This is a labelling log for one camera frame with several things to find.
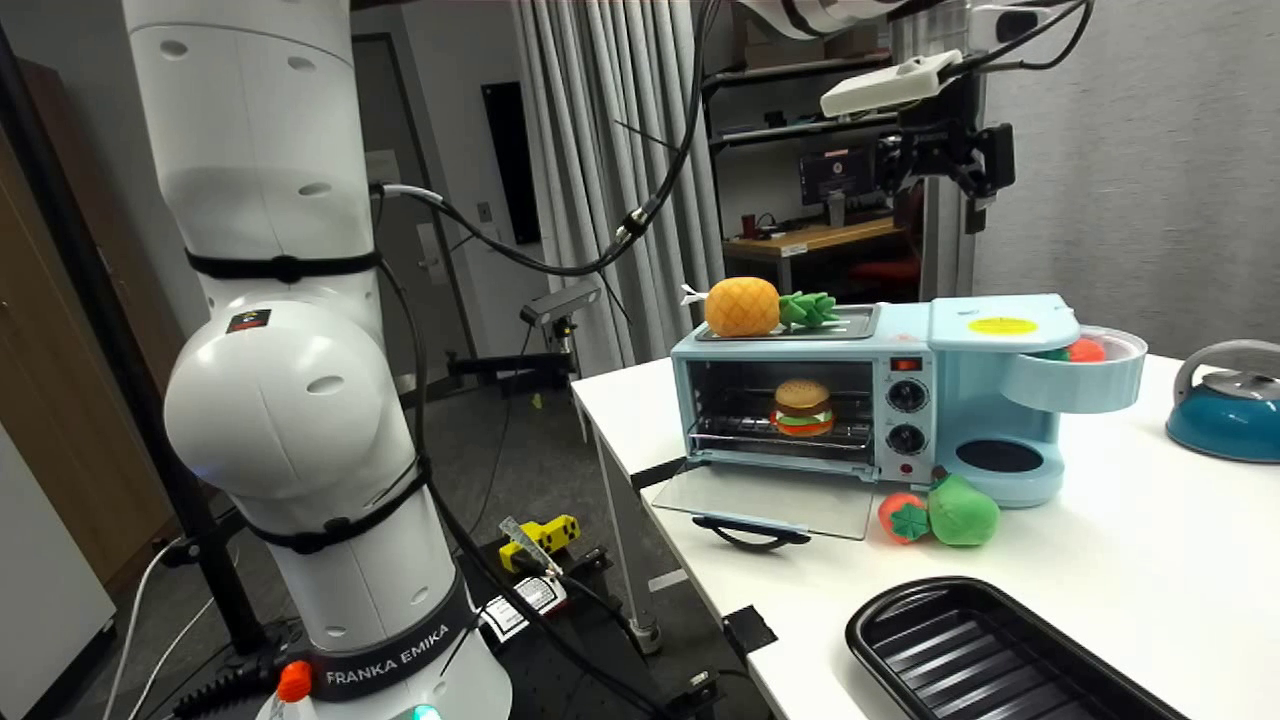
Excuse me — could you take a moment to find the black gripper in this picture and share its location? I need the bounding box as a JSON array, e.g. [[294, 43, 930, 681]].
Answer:
[[912, 117, 1018, 242]]

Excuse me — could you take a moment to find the light blue breakfast station machine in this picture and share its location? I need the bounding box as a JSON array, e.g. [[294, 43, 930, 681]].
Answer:
[[667, 292, 1153, 516]]

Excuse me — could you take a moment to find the silver metal pole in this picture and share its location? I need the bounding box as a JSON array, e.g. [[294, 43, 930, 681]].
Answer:
[[914, 173, 982, 305]]

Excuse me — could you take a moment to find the dark storage shelf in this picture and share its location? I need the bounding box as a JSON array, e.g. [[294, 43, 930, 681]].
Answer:
[[699, 53, 937, 305]]

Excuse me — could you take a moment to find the orange plush pineapple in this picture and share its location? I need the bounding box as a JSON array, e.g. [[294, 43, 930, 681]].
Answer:
[[699, 271, 841, 342]]

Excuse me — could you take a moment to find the plush burger toy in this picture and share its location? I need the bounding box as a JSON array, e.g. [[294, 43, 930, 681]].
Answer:
[[766, 376, 841, 446]]

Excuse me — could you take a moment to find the green plush pear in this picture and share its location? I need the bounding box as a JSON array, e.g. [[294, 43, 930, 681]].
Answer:
[[922, 477, 1005, 553]]

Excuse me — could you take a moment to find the red plush tomato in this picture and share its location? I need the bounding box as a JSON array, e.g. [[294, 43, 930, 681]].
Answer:
[[873, 487, 937, 547]]

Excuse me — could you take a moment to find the teal kettle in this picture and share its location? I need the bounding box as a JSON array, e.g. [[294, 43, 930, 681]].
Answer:
[[1163, 336, 1280, 467]]

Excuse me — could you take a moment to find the grey curtain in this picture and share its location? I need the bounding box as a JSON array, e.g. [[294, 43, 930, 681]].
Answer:
[[511, 0, 715, 376]]

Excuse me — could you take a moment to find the black ridged griddle tray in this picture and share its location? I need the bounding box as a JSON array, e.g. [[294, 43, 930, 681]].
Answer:
[[843, 572, 1191, 720]]

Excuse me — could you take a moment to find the yellow clamp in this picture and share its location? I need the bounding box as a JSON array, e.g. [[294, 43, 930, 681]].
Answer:
[[495, 512, 588, 582]]

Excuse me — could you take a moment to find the orange capped bottle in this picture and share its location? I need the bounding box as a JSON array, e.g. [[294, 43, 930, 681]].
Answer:
[[256, 657, 325, 720]]

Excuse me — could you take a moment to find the white cabinet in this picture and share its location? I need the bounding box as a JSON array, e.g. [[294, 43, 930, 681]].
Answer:
[[0, 426, 118, 720]]

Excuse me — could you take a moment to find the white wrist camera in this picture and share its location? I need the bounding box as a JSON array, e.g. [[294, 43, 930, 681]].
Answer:
[[815, 49, 968, 120]]

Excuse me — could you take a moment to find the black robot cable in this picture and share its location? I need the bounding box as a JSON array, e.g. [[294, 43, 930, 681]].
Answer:
[[367, 0, 712, 282]]

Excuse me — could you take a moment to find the grey camera on stand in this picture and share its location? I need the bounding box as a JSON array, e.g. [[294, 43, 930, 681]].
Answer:
[[515, 282, 603, 336]]

